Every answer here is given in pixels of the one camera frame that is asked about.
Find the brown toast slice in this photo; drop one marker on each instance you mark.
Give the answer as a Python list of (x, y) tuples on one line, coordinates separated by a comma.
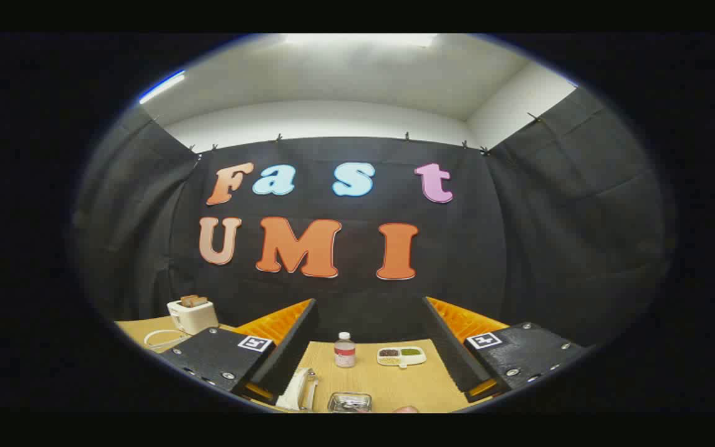
[(193, 301)]

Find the white divided dish with beans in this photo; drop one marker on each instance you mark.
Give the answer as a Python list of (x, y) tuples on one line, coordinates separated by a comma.
[(401, 359)]

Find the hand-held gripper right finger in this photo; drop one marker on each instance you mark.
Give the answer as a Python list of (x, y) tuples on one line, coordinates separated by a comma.
[(450, 351)]

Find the black backdrop cloth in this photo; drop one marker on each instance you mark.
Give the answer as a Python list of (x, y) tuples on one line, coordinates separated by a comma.
[(519, 236)]

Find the white toaster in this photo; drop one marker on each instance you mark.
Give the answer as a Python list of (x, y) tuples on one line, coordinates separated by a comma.
[(193, 318)]

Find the clear water bottle red label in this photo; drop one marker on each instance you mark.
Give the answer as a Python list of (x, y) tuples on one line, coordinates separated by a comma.
[(344, 354)]

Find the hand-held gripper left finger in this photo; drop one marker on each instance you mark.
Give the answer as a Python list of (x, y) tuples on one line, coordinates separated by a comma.
[(292, 351)]

